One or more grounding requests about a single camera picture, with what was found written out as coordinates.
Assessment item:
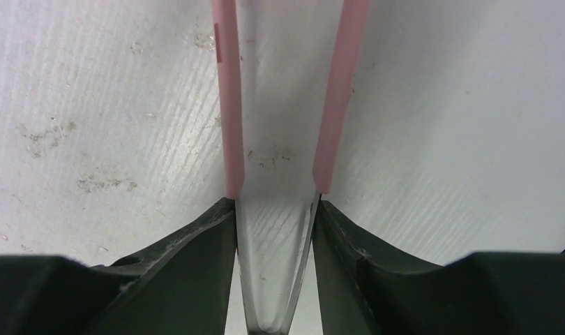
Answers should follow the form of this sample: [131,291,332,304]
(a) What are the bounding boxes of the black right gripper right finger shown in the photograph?
[312,201,565,334]

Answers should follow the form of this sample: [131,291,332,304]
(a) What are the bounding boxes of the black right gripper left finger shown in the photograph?
[0,198,236,334]

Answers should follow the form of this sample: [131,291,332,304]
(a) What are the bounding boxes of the pink-tipped metal tweezers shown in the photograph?
[211,1,370,334]

